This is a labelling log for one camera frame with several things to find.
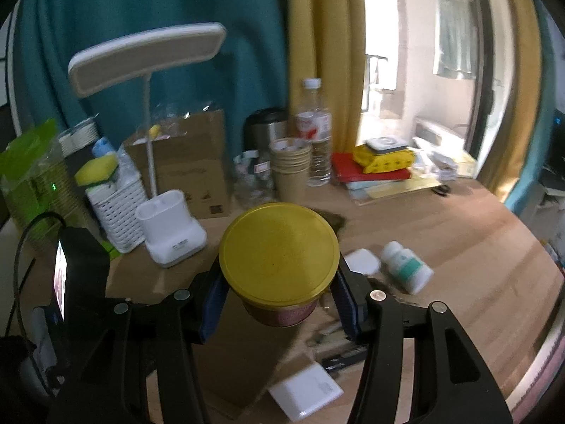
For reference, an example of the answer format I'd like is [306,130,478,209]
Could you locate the cardboard box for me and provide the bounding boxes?
[193,211,350,412]

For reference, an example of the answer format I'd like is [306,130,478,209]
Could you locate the black car key with keys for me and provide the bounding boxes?
[307,322,367,379]

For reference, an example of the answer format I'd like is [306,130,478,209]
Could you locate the white pill bottle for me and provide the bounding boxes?
[381,241,434,295]

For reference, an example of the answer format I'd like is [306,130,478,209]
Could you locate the yellow lid can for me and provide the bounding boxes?
[218,202,340,327]

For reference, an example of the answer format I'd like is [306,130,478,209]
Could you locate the white power adapter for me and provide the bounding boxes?
[268,363,344,422]

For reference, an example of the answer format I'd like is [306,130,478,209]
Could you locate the white earbuds case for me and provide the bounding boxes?
[344,248,381,276]

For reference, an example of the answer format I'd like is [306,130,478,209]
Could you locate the white desk lamp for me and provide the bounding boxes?
[68,22,226,268]

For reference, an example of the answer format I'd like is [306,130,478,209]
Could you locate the white perforated plastic basket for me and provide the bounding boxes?
[86,175,148,254]

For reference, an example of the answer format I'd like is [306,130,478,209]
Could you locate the clear patterned glass jar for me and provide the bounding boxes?
[233,149,275,210]

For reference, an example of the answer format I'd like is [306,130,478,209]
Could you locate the yellow green sponge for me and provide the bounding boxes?
[75,153,119,187]

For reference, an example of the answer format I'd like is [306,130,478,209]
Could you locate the brown lamp packaging box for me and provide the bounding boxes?
[152,109,232,219]

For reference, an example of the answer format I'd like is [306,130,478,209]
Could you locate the green paper cup package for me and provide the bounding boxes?
[1,120,89,231]

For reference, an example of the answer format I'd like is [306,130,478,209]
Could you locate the black scissors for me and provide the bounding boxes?
[431,184,451,197]

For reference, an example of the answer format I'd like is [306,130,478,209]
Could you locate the stack of brown paper cups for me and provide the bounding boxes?
[269,137,311,204]

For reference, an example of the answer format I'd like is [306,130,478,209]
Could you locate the stainless steel thermos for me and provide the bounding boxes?
[242,107,288,159]

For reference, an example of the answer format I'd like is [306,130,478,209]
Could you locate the yellow snack package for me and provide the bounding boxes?
[352,145,416,174]

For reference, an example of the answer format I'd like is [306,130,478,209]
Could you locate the red book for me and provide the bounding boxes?
[330,151,413,184]

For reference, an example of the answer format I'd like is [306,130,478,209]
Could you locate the white scale device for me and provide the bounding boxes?
[365,136,408,154]

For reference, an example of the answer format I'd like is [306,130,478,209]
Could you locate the clear water bottle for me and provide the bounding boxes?
[295,78,332,187]

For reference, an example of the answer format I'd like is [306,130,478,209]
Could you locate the hanging clothes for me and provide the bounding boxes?
[433,0,477,81]

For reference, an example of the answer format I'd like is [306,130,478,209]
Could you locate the teal curtain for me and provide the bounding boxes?
[7,0,287,155]

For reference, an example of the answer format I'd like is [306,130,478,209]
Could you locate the yellow curtain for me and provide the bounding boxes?
[287,0,366,152]

